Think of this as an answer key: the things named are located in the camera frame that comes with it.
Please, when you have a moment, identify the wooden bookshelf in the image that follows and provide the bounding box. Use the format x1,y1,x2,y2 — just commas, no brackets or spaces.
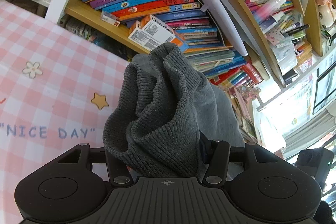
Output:
45,0,326,88

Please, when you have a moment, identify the orange and white medicine box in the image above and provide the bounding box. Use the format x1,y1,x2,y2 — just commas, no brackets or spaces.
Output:
140,14,189,52

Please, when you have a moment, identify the pink and white bottle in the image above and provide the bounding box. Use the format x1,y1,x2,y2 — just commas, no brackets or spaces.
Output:
253,0,286,25

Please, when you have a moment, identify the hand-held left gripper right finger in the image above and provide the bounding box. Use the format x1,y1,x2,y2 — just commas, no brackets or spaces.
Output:
199,132,285,187

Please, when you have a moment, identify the pile of papers and booklets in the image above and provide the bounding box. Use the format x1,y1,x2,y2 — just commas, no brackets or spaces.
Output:
231,82,263,143

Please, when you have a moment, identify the white printed medicine box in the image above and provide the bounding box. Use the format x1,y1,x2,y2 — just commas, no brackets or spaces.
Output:
128,21,158,51

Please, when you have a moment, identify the black marker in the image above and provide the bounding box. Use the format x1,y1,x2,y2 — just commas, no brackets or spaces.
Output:
283,25,310,36

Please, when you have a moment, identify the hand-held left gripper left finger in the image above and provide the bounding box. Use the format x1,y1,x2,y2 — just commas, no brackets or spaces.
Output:
54,143,132,187

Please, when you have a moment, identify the pink checkered desk mat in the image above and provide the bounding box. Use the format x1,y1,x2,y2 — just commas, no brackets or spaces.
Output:
0,0,132,224

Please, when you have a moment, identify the small red and white box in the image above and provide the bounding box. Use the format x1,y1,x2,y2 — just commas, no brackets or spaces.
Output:
100,11,121,26

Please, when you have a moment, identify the grey sweatshirt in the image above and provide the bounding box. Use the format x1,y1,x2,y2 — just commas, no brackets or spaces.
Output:
102,43,246,178

